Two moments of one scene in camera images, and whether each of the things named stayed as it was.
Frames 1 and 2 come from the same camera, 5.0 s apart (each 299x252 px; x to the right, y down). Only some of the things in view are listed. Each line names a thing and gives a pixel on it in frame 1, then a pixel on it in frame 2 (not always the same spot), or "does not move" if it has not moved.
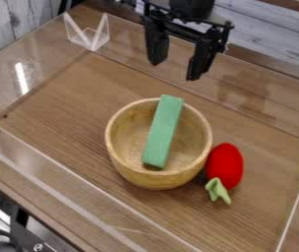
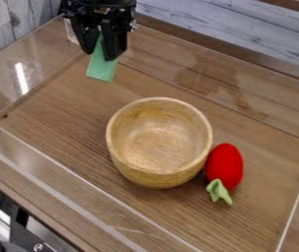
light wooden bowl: x=125 y=136 does not move
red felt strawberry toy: x=224 y=169 does not move
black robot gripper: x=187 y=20 to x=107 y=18
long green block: x=163 y=131 to x=101 y=68
